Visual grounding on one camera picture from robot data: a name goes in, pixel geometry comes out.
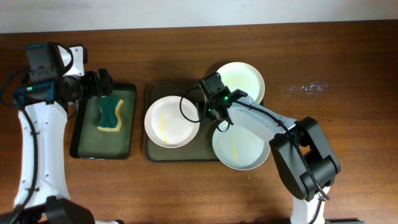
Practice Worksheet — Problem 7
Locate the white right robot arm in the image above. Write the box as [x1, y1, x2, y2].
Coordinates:
[202, 87, 341, 223]

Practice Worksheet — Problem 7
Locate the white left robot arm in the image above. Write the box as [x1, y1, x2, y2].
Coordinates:
[1, 42, 112, 223]

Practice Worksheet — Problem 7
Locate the large dark serving tray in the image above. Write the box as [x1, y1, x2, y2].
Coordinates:
[142, 80, 218, 162]

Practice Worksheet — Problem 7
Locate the small black sponge tray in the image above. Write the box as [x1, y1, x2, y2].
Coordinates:
[70, 83, 136, 159]

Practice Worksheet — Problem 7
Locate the pale green plate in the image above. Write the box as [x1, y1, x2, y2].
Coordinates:
[212, 121, 271, 170]

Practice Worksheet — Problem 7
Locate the cream plate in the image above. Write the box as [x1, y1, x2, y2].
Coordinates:
[217, 62, 266, 103]

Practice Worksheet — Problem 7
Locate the pink plate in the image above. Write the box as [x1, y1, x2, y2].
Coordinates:
[144, 96, 200, 148]

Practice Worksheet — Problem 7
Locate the green and yellow sponge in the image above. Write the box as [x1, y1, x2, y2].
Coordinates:
[97, 96, 124, 132]

